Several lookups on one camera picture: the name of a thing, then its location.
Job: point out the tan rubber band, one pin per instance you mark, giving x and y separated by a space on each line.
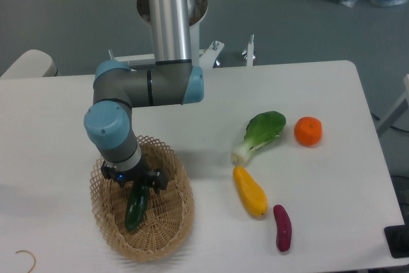
32 256

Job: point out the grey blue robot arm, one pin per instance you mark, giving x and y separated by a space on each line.
175 79

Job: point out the white chair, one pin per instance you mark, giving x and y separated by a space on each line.
32 64

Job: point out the woven wicker basket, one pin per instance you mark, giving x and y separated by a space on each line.
169 215

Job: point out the orange tangerine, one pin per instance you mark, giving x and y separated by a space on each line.
308 131

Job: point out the yellow squash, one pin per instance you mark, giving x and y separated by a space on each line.
251 194

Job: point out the purple sweet potato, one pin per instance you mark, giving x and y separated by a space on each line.
284 228

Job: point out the green bok choy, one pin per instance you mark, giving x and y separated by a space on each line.
262 130

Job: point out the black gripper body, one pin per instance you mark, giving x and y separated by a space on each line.
135 173

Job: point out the white frame at right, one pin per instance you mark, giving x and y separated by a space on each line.
394 112

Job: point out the black device at edge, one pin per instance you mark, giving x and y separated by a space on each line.
397 240

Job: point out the green cucumber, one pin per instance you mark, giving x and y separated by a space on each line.
136 205

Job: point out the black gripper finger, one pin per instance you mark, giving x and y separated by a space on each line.
111 173
156 179

